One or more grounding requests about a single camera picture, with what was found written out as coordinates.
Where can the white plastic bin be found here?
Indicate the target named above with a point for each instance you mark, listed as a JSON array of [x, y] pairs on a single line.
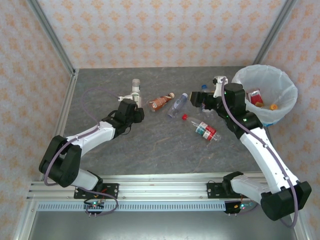
[[275, 80]]

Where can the aluminium frame post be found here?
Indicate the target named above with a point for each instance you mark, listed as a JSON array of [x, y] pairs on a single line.
[[275, 30], [50, 32]]

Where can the red-capped clear bottle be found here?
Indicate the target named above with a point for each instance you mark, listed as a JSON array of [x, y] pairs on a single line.
[[206, 130]]

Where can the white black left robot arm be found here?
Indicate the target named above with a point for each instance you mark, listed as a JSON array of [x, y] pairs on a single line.
[[90, 136]]

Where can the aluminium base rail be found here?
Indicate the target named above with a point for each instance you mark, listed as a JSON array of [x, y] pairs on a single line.
[[162, 187]]

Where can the grey round waste bin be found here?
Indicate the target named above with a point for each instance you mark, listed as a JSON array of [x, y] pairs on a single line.
[[271, 123]]

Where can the blue-capped Pepsi bottle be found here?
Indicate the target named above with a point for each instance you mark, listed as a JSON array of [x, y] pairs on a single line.
[[204, 86]]

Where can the brown tea plastic bottle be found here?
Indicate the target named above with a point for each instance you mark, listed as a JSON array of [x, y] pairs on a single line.
[[158, 102]]

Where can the orange red white-capped bottle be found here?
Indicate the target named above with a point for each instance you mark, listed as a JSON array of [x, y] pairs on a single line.
[[255, 98]]

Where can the small circuit board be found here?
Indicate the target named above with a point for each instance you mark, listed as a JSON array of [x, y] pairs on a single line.
[[94, 205], [240, 207]]

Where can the aluminium side rail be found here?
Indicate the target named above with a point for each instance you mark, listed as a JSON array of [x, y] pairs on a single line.
[[63, 115]]

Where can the clear bottle white label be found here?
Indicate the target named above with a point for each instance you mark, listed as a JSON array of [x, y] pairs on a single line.
[[136, 86]]

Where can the clear blue-tinted plastic bottle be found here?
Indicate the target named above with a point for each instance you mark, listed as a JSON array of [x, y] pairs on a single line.
[[177, 105]]

